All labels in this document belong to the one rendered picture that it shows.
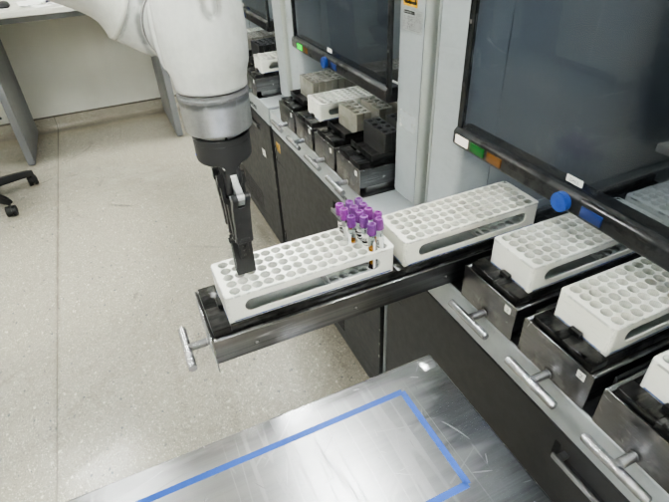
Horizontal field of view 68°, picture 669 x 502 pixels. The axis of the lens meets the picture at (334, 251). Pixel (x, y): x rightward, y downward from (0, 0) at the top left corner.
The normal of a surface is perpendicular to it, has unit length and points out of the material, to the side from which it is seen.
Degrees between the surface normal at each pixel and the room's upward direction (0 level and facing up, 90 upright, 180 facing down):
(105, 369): 0
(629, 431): 90
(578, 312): 90
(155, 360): 0
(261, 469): 0
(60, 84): 90
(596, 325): 90
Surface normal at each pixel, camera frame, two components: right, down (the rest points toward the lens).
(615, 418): -0.91, 0.27
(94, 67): 0.41, 0.52
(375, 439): -0.04, -0.81
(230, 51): 0.77, 0.36
